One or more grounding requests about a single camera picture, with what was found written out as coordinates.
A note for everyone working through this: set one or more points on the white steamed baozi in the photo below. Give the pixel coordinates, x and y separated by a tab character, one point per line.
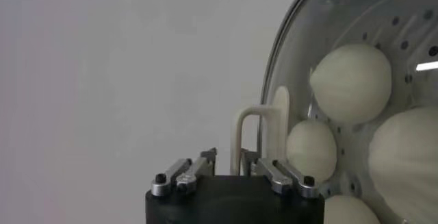
349	213
407	163
311	150
352	85

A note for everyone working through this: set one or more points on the steel perforated steamer basket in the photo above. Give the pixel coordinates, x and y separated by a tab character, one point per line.
403	23

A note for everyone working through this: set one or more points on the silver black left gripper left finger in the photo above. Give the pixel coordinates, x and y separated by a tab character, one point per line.
191	175

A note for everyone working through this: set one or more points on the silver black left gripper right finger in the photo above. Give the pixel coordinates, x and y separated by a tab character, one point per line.
277	177

